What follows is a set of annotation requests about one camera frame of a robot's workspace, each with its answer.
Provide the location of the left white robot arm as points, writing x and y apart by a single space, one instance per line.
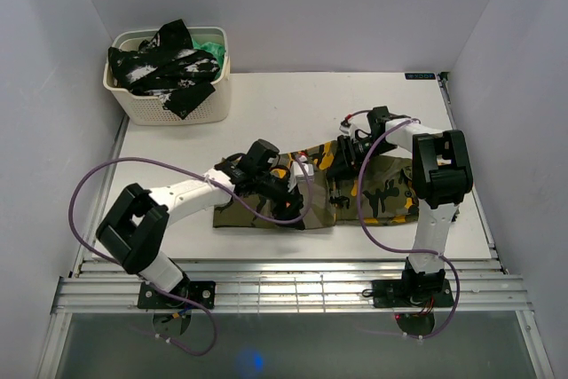
133 229

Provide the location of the blue table label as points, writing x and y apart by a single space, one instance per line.
420 76

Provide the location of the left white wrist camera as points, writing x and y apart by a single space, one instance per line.
301 170

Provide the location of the aluminium front rail frame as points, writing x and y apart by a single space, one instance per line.
289 287

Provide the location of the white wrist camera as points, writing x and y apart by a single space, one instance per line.
348 129
301 170

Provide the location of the green cloth in basket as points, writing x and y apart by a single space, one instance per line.
217 50

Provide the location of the aluminium table edge rail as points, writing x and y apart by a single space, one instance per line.
443 85

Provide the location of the white perforated laundry basket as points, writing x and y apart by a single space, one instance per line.
152 111

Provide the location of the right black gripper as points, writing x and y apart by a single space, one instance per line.
345 161

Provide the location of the yellow camouflage trousers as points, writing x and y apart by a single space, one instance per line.
387 198

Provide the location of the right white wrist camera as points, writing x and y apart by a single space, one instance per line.
348 129

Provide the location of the black white patterned trousers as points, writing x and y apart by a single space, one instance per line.
166 66

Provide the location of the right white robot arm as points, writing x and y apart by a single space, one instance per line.
441 177

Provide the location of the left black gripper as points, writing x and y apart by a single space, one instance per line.
290 216

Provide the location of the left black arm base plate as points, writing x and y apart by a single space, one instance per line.
201 292

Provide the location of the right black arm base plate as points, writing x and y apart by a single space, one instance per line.
393 294

